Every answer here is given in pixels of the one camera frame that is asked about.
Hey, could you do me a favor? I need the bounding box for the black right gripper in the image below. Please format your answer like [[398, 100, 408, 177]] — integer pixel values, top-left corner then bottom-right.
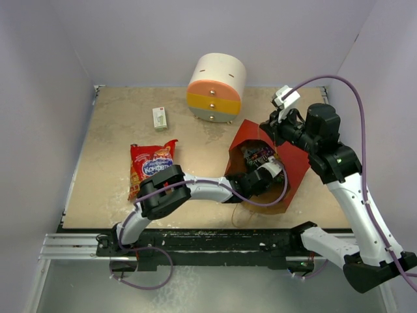
[[261, 103, 319, 153]]

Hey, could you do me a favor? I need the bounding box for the red brown paper bag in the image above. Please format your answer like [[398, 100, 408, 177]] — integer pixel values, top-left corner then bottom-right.
[[225, 119, 309, 228]]

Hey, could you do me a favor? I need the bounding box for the red candy snack bag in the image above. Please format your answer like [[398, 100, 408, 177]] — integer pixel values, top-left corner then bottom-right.
[[128, 139, 178, 201]]

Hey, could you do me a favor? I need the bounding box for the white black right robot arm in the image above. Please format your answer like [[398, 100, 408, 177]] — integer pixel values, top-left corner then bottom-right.
[[260, 103, 416, 293]]

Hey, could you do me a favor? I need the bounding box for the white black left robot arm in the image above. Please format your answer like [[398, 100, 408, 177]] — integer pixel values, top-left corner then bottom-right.
[[111, 162, 283, 256]]

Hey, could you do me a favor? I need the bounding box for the brown yellow candy packet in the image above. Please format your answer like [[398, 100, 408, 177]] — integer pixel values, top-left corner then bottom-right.
[[240, 146, 275, 168]]

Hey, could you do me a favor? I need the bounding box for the round white mini drawer chest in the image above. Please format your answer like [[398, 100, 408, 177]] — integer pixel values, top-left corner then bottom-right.
[[186, 53, 246, 123]]

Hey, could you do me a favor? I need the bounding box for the small white green box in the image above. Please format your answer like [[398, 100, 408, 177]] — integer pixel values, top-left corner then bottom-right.
[[152, 107, 168, 131]]

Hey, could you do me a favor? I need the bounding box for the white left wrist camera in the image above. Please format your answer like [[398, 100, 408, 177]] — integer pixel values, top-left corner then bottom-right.
[[258, 156, 283, 179]]

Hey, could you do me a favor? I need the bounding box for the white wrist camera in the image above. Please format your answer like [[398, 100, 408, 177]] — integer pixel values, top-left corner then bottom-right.
[[271, 85, 300, 123], [258, 156, 283, 179]]

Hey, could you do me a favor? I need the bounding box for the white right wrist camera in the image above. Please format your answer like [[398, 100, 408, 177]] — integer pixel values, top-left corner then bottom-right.
[[271, 85, 300, 123]]

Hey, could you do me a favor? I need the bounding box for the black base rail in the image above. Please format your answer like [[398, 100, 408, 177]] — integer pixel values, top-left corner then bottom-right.
[[96, 229, 318, 273]]

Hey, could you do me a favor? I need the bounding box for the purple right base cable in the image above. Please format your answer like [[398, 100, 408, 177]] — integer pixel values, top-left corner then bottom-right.
[[291, 254, 332, 281]]

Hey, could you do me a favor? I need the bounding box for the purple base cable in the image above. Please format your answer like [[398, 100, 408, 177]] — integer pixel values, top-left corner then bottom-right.
[[109, 246, 174, 290], [291, 254, 332, 281]]

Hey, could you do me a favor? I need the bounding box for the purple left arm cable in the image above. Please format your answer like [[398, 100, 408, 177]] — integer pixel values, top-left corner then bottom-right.
[[117, 156, 291, 250]]

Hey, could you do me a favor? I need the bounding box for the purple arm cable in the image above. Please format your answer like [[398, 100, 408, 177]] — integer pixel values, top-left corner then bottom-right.
[[283, 74, 417, 288], [117, 156, 291, 250]]

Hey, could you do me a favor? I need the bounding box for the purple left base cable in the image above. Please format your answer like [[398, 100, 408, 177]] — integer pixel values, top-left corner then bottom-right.
[[109, 246, 174, 290]]

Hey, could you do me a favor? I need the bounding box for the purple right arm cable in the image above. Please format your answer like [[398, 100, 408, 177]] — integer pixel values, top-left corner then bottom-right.
[[283, 74, 417, 288]]

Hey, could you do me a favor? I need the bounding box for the aluminium side rail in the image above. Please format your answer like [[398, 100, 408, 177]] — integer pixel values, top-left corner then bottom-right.
[[39, 233, 97, 260]]

